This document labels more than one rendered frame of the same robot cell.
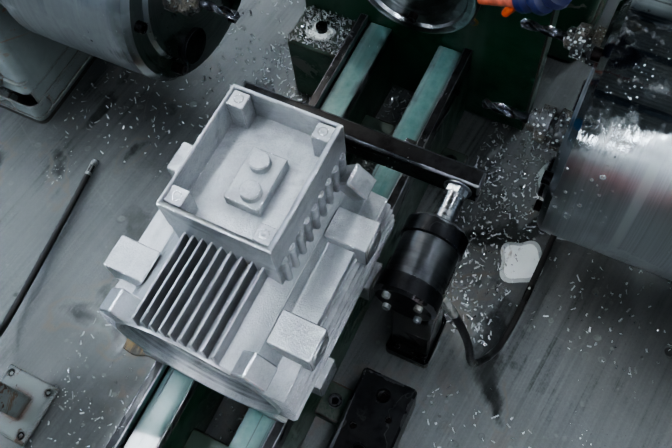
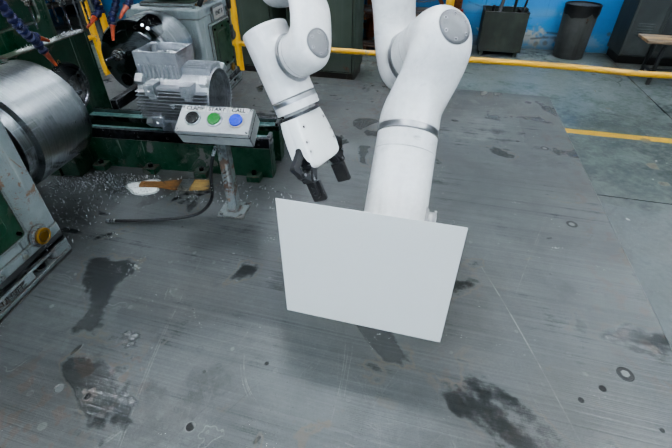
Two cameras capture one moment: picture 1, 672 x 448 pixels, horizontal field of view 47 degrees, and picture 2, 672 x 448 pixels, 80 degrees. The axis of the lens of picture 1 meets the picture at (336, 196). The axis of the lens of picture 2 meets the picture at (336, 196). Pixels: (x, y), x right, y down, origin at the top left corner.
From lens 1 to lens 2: 1.33 m
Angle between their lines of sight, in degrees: 70
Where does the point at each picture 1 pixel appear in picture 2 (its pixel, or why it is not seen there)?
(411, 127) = (125, 114)
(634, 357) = not seen: hidden behind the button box
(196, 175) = (162, 62)
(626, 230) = not seen: hidden behind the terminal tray
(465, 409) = not seen: hidden behind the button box
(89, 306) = (188, 204)
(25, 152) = (92, 250)
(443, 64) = (97, 113)
